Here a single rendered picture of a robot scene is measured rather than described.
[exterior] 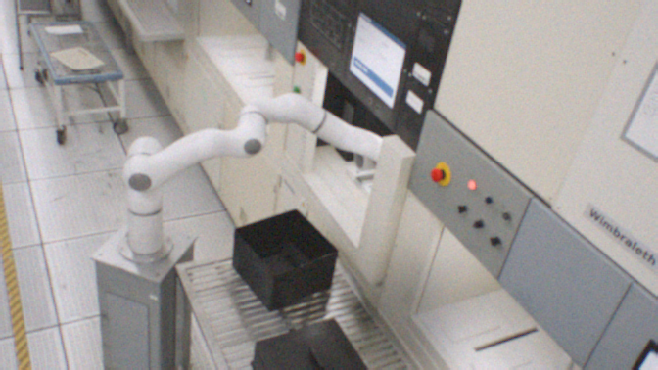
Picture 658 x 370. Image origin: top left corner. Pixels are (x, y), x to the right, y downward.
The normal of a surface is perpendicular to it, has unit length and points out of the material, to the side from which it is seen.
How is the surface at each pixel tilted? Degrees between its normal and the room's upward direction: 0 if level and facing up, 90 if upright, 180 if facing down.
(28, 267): 0
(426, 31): 90
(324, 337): 0
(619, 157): 90
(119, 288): 90
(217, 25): 90
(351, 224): 0
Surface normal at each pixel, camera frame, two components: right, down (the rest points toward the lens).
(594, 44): -0.88, 0.15
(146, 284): -0.30, 0.51
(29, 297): 0.15, -0.81
